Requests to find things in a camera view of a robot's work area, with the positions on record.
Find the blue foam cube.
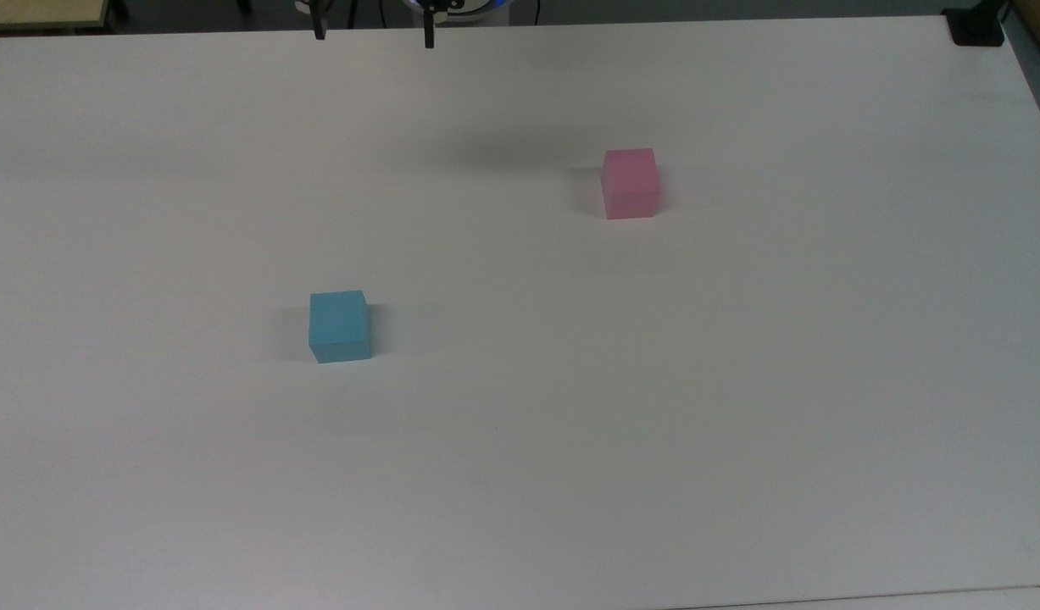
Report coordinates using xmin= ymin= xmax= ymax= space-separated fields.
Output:
xmin=308 ymin=290 xmax=374 ymax=365

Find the pink foam cube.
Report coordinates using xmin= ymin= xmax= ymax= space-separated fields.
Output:
xmin=600 ymin=147 xmax=662 ymax=221

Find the light wooden table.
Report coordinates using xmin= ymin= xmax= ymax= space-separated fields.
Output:
xmin=0 ymin=0 xmax=115 ymax=35

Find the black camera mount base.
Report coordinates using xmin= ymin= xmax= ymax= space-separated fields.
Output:
xmin=943 ymin=0 xmax=1009 ymax=47

